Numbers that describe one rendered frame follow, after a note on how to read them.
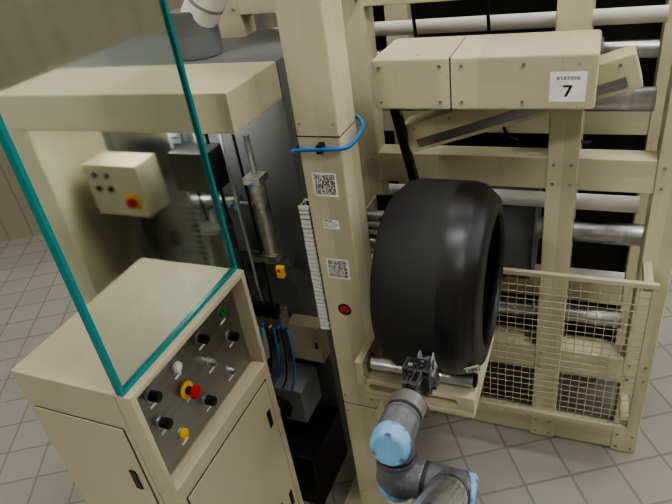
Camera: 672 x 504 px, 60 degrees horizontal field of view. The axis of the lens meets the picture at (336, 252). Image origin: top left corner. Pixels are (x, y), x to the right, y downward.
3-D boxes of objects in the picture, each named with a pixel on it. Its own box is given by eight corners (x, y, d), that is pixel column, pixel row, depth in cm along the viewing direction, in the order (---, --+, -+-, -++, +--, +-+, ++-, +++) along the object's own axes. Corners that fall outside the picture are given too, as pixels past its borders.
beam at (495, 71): (374, 110, 177) (369, 60, 169) (398, 84, 196) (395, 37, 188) (594, 111, 154) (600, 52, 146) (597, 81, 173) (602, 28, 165)
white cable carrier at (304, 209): (320, 328, 201) (297, 205, 176) (326, 319, 205) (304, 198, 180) (332, 330, 199) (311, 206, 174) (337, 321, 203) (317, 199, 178)
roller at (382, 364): (365, 367, 189) (368, 353, 190) (369, 370, 193) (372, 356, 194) (475, 386, 176) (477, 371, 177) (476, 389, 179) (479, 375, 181)
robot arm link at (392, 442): (367, 463, 133) (366, 430, 129) (385, 426, 143) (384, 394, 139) (408, 474, 129) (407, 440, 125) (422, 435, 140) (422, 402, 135)
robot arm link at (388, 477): (418, 513, 135) (418, 473, 129) (371, 499, 139) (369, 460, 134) (429, 483, 142) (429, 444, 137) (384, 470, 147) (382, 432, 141)
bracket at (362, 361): (357, 384, 191) (353, 361, 185) (393, 309, 221) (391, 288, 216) (367, 386, 189) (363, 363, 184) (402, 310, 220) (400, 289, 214)
